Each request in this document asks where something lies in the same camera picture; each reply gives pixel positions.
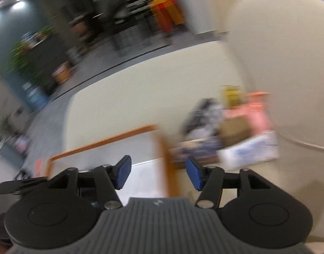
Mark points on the brown cardboard box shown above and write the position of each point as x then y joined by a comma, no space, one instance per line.
235,132

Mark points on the white and blue box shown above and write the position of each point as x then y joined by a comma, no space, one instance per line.
251,149

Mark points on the orange-rimmed white tray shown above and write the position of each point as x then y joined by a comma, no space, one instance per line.
162,161

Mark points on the stacked yellow and red stools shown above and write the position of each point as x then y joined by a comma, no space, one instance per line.
175,10

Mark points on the dark blue flat box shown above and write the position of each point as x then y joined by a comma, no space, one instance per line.
196,148

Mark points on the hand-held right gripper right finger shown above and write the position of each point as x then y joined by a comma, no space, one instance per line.
193,173

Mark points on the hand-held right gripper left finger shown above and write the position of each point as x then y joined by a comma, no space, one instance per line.
123,170

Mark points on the red stool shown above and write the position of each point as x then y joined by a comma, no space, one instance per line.
165,21

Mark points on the dark printed packet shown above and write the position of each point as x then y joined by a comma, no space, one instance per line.
201,116

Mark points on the yellow box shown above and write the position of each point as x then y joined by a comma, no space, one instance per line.
232,95

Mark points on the pink pump bottle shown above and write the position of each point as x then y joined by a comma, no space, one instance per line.
257,113

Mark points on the orange wooden pot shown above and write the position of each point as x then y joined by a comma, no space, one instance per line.
62,72

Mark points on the black dining table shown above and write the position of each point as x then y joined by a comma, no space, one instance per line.
130,26

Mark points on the green potted plant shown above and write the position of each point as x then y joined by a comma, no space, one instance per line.
27,60

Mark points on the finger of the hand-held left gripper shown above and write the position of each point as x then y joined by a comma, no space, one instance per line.
22,186

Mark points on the cream fabric sofa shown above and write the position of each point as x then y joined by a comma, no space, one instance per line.
151,90

